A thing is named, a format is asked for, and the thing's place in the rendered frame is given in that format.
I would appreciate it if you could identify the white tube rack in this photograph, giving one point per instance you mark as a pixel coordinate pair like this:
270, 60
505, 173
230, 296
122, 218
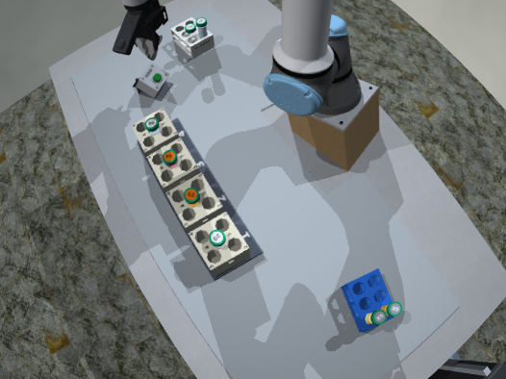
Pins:
192, 49

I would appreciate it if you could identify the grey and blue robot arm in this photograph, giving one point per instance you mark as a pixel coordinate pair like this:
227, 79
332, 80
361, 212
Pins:
303, 68

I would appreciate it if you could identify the light grey flat mat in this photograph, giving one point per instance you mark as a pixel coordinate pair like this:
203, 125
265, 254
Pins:
283, 314

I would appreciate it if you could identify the cream tube adapter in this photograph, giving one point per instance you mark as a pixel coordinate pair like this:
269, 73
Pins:
166, 134
173, 177
226, 257
207, 200

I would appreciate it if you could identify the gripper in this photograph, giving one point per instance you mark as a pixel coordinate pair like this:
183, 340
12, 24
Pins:
148, 40

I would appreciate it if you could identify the blue tube rack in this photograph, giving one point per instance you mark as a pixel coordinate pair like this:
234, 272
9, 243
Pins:
367, 290

